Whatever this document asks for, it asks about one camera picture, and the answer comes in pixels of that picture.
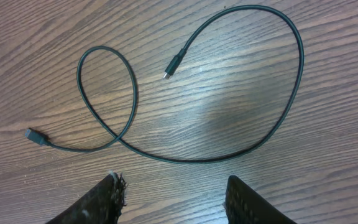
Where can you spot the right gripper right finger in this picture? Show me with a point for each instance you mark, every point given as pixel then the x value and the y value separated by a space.
pixel 244 205

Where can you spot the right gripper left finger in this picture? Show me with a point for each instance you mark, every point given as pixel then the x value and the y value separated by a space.
pixel 102 204

